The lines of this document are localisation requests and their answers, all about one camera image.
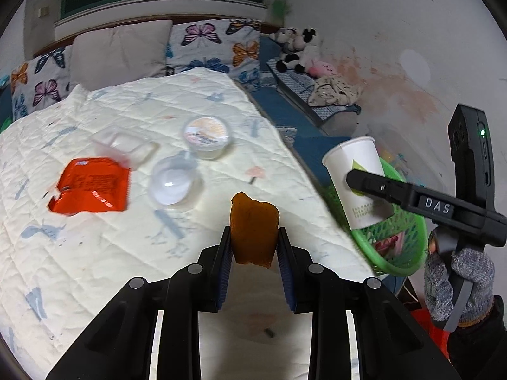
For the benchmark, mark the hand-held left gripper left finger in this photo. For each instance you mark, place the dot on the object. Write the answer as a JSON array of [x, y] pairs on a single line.
[[223, 269]]

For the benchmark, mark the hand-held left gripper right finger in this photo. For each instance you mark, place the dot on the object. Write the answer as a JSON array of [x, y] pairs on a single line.
[[285, 269]]

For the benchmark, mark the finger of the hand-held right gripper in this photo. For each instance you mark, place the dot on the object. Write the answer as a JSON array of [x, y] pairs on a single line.
[[380, 188]]

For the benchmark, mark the white paper cup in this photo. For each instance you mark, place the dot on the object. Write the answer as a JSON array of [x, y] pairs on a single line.
[[354, 158]]

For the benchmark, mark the orange-brown fruit peel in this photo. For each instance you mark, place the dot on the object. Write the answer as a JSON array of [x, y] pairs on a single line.
[[253, 229]]

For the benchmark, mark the pink silver snack wrapper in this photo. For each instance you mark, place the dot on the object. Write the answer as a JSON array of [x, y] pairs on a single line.
[[390, 243]]

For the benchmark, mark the green plastic basket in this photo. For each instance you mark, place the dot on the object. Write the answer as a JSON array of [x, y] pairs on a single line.
[[400, 262]]

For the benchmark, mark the person's right forearm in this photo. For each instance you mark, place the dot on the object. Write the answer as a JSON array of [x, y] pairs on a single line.
[[479, 348]]

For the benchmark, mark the person's right hand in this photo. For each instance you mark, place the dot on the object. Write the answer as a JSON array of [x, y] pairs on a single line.
[[481, 281]]

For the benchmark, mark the clear round plastic cup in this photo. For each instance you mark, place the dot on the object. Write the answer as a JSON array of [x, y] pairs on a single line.
[[174, 184]]

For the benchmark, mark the beige patterned cloth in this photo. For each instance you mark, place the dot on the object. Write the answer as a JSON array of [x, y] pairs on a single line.
[[332, 91]]

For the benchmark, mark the red plastic object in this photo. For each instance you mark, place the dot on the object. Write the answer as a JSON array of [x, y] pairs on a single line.
[[429, 324]]

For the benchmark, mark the blue mattress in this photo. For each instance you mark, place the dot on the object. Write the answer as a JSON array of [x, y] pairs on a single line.
[[277, 111]]

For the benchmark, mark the pink plush toy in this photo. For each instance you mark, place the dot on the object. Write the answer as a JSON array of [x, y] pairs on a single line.
[[323, 69]]

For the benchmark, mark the jelly cup with printed lid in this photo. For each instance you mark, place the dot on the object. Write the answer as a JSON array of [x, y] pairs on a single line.
[[206, 130]]

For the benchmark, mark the white quilted blanket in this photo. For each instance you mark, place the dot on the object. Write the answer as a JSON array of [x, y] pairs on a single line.
[[79, 245]]

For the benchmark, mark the black white cow plush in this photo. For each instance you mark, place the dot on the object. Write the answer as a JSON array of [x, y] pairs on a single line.
[[287, 36], [293, 63]]

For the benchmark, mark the clear plastic tray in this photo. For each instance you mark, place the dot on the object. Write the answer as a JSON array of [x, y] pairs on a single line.
[[126, 146]]

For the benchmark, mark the orange snack packet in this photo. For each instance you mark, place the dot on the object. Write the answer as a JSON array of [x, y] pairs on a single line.
[[91, 184]]

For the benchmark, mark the large butterfly print pillow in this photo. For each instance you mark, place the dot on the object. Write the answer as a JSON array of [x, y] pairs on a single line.
[[206, 47]]

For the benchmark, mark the grey pillow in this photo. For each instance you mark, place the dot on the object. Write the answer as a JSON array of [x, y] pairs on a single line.
[[119, 53]]

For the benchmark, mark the small butterfly print pillow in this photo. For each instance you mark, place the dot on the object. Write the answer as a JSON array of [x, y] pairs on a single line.
[[39, 83]]

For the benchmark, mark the wall socket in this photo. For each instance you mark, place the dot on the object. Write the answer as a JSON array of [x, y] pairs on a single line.
[[44, 11]]

